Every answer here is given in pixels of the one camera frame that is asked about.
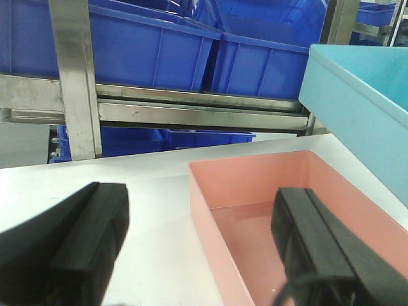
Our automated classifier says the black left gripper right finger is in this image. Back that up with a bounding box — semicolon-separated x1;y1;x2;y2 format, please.
271;187;407;305

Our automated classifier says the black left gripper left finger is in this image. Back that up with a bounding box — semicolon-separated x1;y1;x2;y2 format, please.
1;182;129;305

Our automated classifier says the pink plastic box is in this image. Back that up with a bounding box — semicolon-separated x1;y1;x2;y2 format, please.
189;151;407;305

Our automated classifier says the light blue plastic box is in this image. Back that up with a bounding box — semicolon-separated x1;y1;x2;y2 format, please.
299;44;407;205

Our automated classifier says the blue crate lower shelf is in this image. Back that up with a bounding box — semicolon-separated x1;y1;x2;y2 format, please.
47;124;257;164

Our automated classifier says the stainless steel shelf rack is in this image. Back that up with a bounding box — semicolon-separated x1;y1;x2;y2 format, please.
0;0;361;160

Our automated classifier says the blue crate far left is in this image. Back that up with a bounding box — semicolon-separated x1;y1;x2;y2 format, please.
1;1;59;78

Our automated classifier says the blue crate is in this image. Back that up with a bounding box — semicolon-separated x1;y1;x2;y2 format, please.
349;1;395;46
196;1;328;99
1;1;59;78
87;0;222;92

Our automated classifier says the blue crate centre right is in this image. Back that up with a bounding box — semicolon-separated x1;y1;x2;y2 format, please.
196;1;328;99

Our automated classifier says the blue crate centre left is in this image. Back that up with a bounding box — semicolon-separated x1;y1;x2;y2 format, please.
87;0;222;92

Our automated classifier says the blue crate far right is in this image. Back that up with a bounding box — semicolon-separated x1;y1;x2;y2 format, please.
349;1;395;46

